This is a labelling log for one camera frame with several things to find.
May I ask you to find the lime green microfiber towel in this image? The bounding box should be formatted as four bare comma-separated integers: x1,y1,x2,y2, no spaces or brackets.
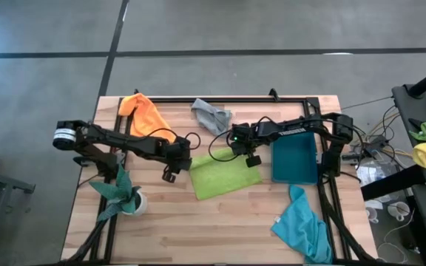
189,146,263,201

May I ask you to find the black floor cable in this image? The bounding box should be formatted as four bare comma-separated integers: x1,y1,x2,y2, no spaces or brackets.
381,105,402,149

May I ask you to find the grey metal stand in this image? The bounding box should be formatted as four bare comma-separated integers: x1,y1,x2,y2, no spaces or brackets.
0,166,36,266

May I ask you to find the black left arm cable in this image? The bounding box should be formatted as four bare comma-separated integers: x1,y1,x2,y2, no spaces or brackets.
144,127,202,151

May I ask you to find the teal plastic basket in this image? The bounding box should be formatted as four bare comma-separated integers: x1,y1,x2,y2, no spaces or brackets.
271,132,320,185

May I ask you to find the thin grey cable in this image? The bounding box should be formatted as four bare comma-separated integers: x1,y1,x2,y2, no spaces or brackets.
340,95,394,111

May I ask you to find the white plant pot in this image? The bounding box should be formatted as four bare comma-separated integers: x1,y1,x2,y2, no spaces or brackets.
122,190,149,218

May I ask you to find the clear plastic bag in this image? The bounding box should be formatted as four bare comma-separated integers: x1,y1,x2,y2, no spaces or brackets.
356,162,393,187

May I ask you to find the turquoise microfiber towel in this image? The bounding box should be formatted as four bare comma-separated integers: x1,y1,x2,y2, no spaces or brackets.
271,184,333,265

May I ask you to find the green artificial plant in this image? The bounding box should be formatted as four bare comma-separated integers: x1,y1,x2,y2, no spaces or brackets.
89,164,143,222

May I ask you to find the white mug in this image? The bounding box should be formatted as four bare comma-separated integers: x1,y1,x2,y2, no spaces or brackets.
387,201,411,222
365,205,381,225

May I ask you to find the black aluminium table frame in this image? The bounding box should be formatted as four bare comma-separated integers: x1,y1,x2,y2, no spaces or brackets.
60,88,379,266

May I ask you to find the dark grey side table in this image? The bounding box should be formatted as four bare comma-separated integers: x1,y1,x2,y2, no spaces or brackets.
392,83,426,266

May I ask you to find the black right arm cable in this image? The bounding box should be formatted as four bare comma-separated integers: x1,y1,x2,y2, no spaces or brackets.
208,129,243,163

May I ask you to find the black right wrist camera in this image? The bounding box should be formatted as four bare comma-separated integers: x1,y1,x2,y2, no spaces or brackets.
245,154,263,168

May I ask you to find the orange microfiber towel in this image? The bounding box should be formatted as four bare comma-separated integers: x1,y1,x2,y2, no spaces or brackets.
118,92,177,143

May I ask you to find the grey microfiber towel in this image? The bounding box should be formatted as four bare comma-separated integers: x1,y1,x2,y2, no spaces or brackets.
191,98,233,137

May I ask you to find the black power strip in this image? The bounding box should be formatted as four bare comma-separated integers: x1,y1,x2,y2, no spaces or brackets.
345,134,390,162

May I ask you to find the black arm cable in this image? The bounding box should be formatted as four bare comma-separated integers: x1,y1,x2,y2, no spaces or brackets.
208,129,243,163
144,127,202,151

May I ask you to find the black desk crossbar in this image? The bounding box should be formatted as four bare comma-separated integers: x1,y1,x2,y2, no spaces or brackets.
360,164,426,201

